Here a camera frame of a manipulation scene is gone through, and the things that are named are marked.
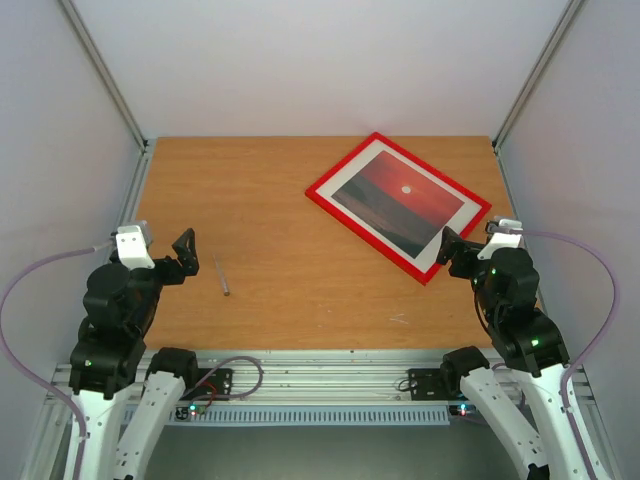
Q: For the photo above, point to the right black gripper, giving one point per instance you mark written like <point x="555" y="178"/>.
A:
<point x="459" y="261"/>

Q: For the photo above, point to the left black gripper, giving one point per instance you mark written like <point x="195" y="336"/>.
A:
<point x="188" y="257"/>

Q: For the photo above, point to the red picture frame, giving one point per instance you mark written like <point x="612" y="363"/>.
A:
<point x="424" y="267"/>

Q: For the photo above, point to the small clear-handled screwdriver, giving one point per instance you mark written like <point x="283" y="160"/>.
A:
<point x="222" y="277"/>

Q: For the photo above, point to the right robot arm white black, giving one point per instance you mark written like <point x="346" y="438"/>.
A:
<point x="553" y="442"/>

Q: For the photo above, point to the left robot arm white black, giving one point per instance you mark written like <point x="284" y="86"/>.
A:
<point x="120" y="303"/>

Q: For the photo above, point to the red sunset photo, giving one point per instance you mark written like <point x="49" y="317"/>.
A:
<point x="399" y="203"/>

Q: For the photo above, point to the right small circuit board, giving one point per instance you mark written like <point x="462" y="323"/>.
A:
<point x="461" y="410"/>

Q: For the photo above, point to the small circuit board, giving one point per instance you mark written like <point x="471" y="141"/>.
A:
<point x="192" y="411"/>
<point x="461" y="410"/>

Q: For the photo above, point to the left small circuit board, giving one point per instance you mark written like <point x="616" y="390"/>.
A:
<point x="192" y="411"/>

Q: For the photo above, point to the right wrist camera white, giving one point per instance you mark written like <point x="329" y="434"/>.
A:
<point x="503" y="232"/>

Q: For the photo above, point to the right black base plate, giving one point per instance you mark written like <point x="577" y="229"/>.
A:
<point x="427" y="384"/>

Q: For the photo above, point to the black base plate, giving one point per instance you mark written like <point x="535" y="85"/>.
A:
<point x="217" y="386"/>
<point x="427" y="384"/>

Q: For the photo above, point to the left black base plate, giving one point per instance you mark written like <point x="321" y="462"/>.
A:
<point x="217" y="386"/>

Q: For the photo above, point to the grey slotted cable duct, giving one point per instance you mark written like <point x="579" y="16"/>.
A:
<point x="331" y="415"/>

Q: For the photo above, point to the left aluminium corner post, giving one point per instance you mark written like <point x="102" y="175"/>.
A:
<point x="89" y="45"/>

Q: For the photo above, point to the aluminium corner post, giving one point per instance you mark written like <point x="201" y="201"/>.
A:
<point x="89" y="45"/>
<point x="559" y="32"/>

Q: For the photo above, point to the right aluminium corner post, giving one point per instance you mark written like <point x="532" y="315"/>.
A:
<point x="559" y="32"/>

